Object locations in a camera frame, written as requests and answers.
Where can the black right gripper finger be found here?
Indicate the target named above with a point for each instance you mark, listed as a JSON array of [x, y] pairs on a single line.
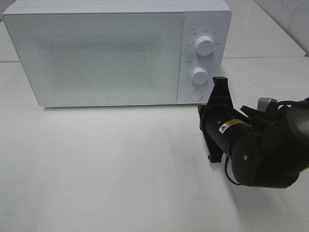
[[220, 94], [214, 147]]

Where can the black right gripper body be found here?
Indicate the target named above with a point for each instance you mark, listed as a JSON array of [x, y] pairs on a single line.
[[213, 120]]

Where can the round door release button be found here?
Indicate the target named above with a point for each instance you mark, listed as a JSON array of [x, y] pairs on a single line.
[[195, 95]]

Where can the white timer knob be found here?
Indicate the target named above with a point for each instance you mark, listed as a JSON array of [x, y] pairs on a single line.
[[199, 76]]

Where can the white microwave door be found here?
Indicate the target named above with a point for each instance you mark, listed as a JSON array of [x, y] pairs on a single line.
[[99, 59]]

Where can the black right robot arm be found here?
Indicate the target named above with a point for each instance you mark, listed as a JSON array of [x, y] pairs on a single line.
[[265, 147]]

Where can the upper white power knob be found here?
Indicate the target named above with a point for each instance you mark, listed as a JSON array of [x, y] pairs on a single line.
[[204, 45]]

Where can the white microwave oven body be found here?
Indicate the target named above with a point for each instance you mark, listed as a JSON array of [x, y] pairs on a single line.
[[119, 52]]

